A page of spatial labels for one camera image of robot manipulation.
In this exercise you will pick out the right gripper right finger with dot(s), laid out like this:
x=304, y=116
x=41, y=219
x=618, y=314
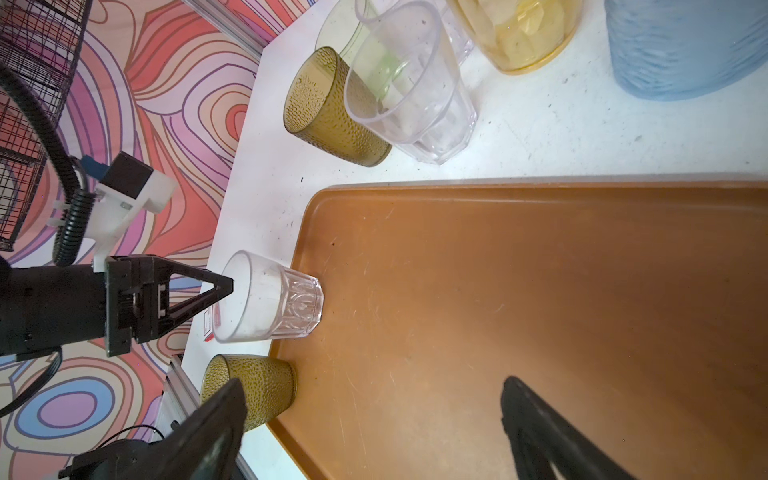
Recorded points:
x=544, y=444

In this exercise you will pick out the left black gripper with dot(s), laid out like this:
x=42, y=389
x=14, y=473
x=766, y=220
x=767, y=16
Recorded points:
x=47, y=307

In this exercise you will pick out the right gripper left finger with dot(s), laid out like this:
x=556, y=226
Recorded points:
x=204, y=446

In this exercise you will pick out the short amber textured glass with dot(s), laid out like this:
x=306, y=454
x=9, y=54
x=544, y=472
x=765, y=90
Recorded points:
x=269, y=384

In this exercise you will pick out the clear faceted glass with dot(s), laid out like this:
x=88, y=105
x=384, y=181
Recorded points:
x=269, y=302

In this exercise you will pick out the brown plastic tray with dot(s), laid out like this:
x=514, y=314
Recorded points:
x=637, y=311

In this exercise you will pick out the tall olive textured glass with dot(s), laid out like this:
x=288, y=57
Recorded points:
x=314, y=111

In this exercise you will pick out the tall clear glass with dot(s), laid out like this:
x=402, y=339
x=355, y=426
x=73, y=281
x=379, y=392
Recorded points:
x=404, y=84

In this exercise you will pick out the pale green glass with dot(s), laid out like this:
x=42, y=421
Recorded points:
x=346, y=30

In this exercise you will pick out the yellow glass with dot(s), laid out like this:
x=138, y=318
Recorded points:
x=518, y=37

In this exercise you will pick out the blue textured glass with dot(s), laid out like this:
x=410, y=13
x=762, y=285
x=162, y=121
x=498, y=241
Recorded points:
x=676, y=50

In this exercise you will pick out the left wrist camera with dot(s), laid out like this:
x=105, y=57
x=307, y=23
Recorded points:
x=104, y=212

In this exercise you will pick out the black wire basket left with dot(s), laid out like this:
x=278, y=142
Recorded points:
x=41, y=42

